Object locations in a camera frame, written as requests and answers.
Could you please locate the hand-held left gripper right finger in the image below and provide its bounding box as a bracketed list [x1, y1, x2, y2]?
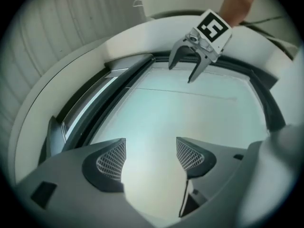
[175, 136, 270, 224]

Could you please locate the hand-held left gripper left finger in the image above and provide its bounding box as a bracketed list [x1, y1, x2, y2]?
[14, 138, 152, 228]

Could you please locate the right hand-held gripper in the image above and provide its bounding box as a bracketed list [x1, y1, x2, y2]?
[168, 8, 233, 84]

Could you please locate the dark framed window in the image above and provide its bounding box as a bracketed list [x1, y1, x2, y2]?
[39, 51, 287, 166]

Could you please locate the person's right forearm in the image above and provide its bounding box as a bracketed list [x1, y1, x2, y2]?
[218, 0, 258, 28]

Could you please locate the white pleated curtain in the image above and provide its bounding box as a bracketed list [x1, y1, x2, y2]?
[0, 0, 143, 137]

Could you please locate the dark cable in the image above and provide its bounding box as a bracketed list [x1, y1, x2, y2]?
[238, 15, 300, 59]

